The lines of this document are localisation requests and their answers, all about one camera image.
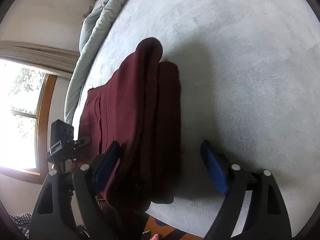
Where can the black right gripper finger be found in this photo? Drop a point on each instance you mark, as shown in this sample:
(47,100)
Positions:
(82,141)

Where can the beige window curtain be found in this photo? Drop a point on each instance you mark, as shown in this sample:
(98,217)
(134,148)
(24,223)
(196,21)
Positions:
(52,60)

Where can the maroon pants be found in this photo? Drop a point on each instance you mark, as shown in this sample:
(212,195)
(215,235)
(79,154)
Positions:
(139,108)

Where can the wooden framed window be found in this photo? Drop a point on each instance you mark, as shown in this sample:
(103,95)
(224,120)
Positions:
(26,96)

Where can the grey knit sleeve forearm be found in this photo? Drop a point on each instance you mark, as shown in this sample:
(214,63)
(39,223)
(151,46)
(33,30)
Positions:
(22,221)

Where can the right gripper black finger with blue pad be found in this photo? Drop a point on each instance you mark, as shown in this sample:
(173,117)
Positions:
(53,216)
(253,207)

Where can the white fleece bed blanket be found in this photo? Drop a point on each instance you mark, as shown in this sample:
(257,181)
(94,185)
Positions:
(249,73)

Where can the light grey rumpled duvet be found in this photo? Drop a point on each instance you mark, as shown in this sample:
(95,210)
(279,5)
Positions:
(94,30)

